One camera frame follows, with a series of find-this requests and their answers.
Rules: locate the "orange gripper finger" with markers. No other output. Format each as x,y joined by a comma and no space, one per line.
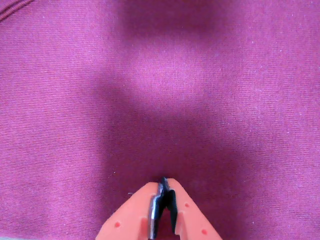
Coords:
130,217
190,215

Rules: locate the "dark red cloth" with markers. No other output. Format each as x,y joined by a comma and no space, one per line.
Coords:
160,87

